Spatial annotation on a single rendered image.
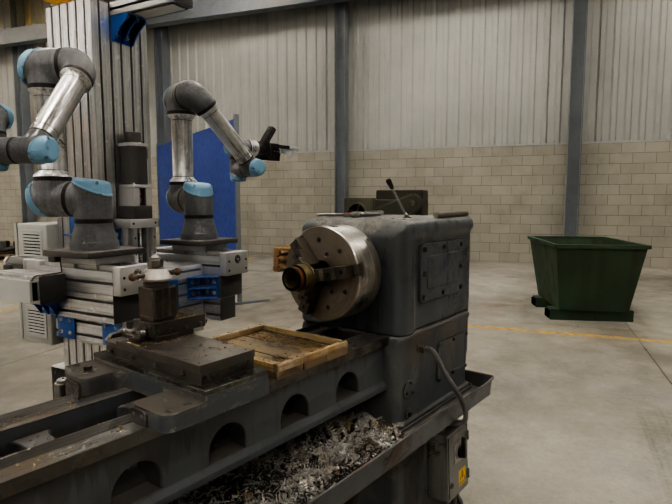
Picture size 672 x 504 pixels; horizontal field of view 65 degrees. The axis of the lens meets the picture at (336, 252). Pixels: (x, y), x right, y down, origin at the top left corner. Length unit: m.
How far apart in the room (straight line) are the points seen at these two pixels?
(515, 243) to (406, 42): 4.91
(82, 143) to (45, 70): 0.33
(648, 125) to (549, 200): 2.22
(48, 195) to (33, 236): 0.43
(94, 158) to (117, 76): 0.32
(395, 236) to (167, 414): 0.95
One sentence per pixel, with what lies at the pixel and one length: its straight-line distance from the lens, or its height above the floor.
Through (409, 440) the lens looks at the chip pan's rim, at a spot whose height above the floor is 0.57.
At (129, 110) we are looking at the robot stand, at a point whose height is 1.66.
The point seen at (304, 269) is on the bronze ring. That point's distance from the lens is 1.64.
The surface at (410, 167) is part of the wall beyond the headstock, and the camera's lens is 11.96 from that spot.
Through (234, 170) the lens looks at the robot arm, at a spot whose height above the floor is 1.45.
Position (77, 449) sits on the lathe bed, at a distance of 1.15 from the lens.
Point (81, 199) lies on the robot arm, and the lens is 1.88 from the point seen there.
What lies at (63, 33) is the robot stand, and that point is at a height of 1.92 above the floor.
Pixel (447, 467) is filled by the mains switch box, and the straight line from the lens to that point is 2.19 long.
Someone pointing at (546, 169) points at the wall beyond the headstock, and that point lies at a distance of 11.68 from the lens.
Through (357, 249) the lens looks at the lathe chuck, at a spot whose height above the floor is 1.17.
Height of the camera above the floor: 1.33
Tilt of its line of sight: 6 degrees down
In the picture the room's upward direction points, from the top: straight up
